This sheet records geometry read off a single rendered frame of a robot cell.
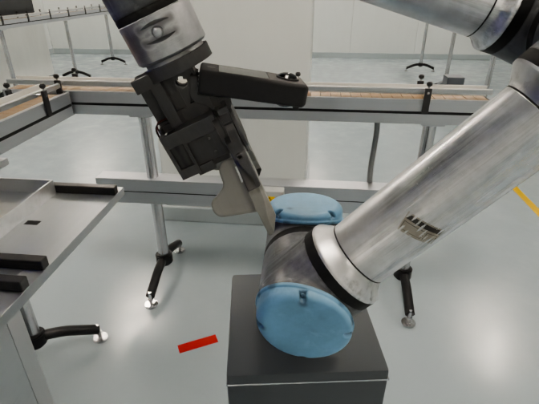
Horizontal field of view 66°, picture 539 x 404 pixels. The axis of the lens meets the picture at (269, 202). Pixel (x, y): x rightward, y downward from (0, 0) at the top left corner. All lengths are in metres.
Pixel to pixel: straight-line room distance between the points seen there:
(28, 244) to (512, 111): 0.80
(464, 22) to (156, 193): 1.56
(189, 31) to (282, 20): 1.78
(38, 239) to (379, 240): 0.66
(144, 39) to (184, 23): 0.04
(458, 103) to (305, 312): 1.33
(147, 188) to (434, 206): 1.58
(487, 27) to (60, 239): 0.77
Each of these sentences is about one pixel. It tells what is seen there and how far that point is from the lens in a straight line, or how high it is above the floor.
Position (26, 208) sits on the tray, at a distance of 1.00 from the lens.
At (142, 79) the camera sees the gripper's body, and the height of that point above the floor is 1.23.
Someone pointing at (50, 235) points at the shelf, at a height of 0.88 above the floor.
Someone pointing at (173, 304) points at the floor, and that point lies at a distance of 2.03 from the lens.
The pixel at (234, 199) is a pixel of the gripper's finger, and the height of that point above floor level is 1.11.
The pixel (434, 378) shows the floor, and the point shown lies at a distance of 1.81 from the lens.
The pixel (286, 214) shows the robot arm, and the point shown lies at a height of 1.02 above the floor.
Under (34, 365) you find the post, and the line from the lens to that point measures 1.61.
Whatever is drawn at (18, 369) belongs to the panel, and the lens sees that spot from 1.55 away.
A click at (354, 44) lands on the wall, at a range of 8.81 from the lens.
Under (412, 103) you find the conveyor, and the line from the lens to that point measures 1.66.
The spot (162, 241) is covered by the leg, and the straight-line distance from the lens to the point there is 2.06.
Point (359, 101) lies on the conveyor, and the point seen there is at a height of 0.92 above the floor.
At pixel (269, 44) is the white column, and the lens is 2.21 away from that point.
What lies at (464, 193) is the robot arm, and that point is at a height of 1.13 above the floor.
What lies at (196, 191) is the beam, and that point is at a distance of 1.85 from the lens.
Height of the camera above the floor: 1.31
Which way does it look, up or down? 28 degrees down
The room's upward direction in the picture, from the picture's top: straight up
